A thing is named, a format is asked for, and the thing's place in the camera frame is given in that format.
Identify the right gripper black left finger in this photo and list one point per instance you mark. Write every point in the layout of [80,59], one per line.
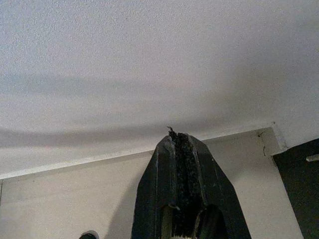
[154,186]

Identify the small white bar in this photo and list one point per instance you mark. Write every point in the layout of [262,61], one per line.
[313,158]

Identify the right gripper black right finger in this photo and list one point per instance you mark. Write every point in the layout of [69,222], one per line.
[216,186]

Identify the black wall panel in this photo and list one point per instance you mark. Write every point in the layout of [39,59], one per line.
[299,199]

